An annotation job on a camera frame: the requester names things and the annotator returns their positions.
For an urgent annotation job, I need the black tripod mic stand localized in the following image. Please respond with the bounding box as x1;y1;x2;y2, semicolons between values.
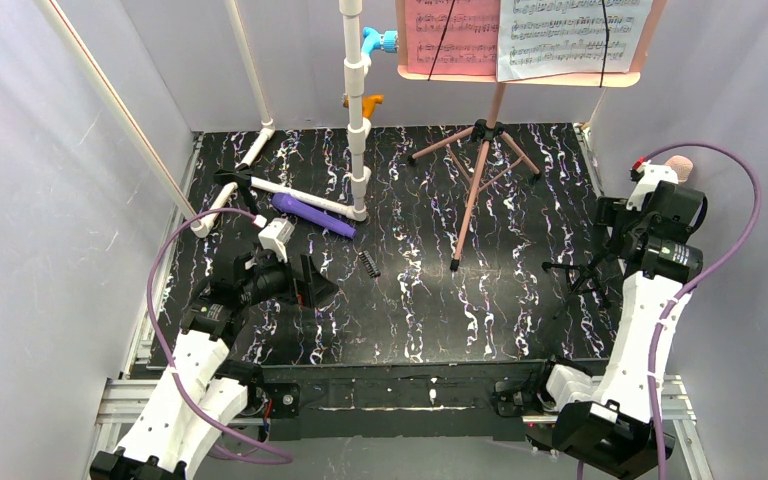
541;252;621;321

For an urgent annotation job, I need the purple microphone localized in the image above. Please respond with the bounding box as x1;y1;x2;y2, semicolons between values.
271;193;356;239

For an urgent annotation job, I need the pink microphone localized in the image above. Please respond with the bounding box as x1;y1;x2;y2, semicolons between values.
665;155;694;184

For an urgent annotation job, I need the black round-base mic stand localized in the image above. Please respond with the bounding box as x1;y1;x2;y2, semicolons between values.
212;166;259;216

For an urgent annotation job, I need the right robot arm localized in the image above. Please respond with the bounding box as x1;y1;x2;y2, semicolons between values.
538;181;708;479

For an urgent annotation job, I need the pink music stand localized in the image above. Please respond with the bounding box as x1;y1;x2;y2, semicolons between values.
397;1;666;271

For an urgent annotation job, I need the orange clip on pipe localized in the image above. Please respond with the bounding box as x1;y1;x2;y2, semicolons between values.
361;94;385;119

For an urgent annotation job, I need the white sheet music page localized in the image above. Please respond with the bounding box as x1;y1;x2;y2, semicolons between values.
496;0;654;82

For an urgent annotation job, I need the pink sheet music page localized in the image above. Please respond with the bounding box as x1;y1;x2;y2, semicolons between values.
400;0;501;77

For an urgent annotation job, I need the blue clip on pipe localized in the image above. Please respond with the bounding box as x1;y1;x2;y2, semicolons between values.
361;26;398;56

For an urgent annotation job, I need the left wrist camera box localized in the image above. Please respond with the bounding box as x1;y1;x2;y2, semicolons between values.
254;215;295;263

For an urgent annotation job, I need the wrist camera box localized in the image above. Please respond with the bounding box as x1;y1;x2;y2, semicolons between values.
254;215;295;263
626;157;678;211

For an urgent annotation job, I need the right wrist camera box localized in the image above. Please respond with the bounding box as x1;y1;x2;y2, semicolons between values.
626;157;678;211

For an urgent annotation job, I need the white PVC pipe frame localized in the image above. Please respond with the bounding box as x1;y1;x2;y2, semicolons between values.
34;0;373;239

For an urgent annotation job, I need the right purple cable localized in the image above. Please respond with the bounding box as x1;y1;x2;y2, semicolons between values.
576;142;763;480

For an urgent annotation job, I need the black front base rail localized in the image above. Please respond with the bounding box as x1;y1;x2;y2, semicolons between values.
262;359;548;441

